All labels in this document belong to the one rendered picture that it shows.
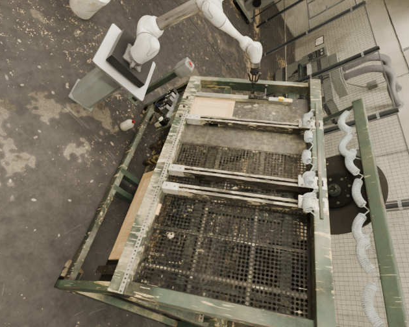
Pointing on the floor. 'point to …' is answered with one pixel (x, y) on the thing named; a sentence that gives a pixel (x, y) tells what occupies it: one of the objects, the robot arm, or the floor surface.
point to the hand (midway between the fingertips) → (253, 84)
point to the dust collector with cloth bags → (252, 7)
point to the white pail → (86, 7)
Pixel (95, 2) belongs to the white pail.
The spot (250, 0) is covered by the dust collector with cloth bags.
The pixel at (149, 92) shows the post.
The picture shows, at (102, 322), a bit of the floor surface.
